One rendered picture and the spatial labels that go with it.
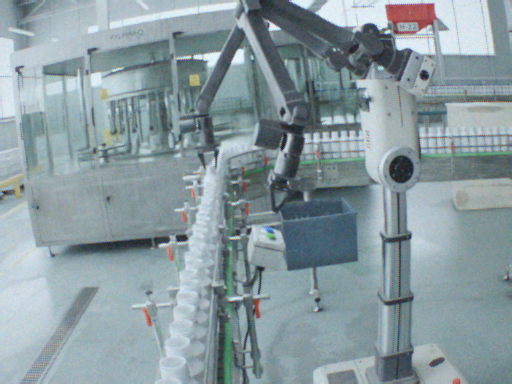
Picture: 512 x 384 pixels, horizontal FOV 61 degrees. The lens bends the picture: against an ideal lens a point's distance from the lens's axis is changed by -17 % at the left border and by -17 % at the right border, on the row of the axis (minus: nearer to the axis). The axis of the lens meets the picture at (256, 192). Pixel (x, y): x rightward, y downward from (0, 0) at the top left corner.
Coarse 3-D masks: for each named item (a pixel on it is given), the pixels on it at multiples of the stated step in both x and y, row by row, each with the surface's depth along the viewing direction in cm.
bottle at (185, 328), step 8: (176, 320) 75; (184, 320) 75; (176, 328) 75; (184, 328) 75; (192, 328) 73; (184, 336) 72; (192, 336) 73; (192, 344) 73; (200, 344) 74; (200, 352) 73; (200, 360) 73
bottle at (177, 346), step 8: (176, 336) 69; (168, 344) 68; (176, 344) 69; (184, 344) 69; (168, 352) 67; (176, 352) 66; (184, 352) 66; (192, 352) 68; (192, 360) 68; (192, 368) 67; (200, 368) 68; (192, 376) 66; (200, 376) 67
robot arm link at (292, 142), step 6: (282, 132) 126; (288, 132) 126; (294, 132) 127; (300, 132) 128; (282, 138) 128; (288, 138) 126; (294, 138) 125; (300, 138) 126; (282, 144) 127; (288, 144) 126; (294, 144) 126; (300, 144) 126; (282, 150) 127; (288, 150) 126; (294, 150) 126; (300, 150) 127; (294, 156) 128
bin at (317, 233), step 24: (240, 216) 233; (288, 216) 240; (312, 216) 241; (336, 216) 209; (288, 240) 211; (312, 240) 211; (336, 240) 212; (240, 264) 238; (288, 264) 213; (312, 264) 213
